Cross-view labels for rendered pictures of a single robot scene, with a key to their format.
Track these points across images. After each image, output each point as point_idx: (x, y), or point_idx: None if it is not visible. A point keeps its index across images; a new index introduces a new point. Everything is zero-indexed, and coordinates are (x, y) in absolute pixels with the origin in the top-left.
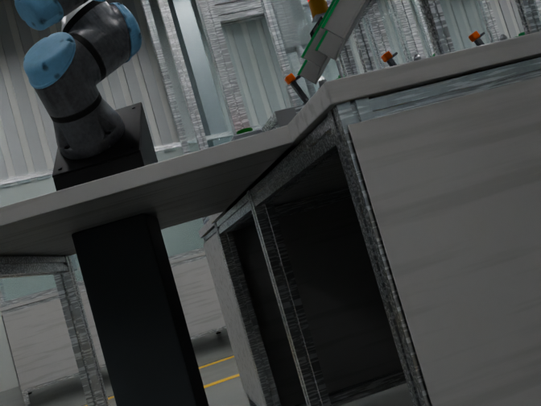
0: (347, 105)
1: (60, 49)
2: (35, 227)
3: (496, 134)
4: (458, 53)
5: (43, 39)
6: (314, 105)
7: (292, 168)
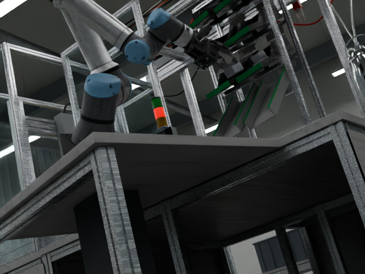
0: (343, 122)
1: (117, 80)
2: (143, 161)
3: None
4: (363, 119)
5: (95, 73)
6: (321, 122)
7: (261, 166)
